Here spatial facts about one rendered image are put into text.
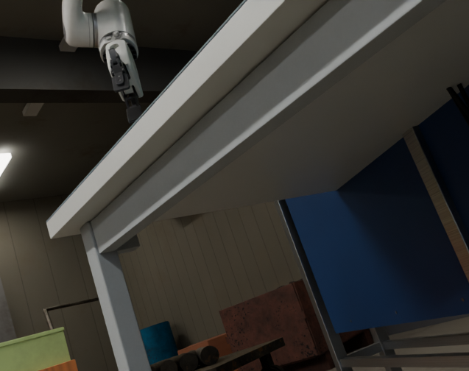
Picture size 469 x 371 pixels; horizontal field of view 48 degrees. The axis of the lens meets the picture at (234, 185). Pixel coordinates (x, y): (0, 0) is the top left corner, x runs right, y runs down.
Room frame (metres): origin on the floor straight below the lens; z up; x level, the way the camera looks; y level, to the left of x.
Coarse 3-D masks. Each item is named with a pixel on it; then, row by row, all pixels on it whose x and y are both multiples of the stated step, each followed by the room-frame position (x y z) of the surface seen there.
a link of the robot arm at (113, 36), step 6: (108, 36) 1.02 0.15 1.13; (114, 36) 1.02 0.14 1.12; (120, 36) 1.02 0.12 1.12; (126, 36) 1.03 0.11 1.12; (132, 36) 1.05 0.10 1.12; (102, 42) 1.03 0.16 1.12; (108, 42) 1.02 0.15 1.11; (132, 42) 1.04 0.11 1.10; (102, 48) 1.03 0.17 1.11; (102, 60) 1.06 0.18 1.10
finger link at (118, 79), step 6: (114, 66) 0.95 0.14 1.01; (120, 66) 0.95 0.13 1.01; (114, 72) 0.95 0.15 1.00; (120, 72) 0.96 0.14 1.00; (114, 78) 0.96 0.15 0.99; (120, 78) 0.95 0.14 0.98; (126, 78) 0.96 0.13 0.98; (114, 84) 0.95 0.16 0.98; (120, 84) 0.95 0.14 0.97; (126, 84) 0.95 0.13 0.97; (114, 90) 0.95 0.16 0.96; (120, 90) 0.95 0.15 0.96
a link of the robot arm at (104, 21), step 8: (104, 0) 1.07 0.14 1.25; (112, 0) 1.07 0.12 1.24; (96, 8) 1.08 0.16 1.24; (104, 8) 1.06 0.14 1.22; (112, 8) 1.06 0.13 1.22; (120, 8) 1.07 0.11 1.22; (128, 8) 1.11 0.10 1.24; (96, 16) 1.04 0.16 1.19; (104, 16) 1.04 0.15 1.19; (112, 16) 1.05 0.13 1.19; (120, 16) 1.05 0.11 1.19; (128, 16) 1.08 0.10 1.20; (96, 24) 1.04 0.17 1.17; (104, 24) 1.04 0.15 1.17; (112, 24) 1.04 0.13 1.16; (120, 24) 1.04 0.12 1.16; (128, 24) 1.06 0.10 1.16; (96, 32) 1.04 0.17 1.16; (104, 32) 1.03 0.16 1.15; (128, 32) 1.04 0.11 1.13; (96, 40) 1.06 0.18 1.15
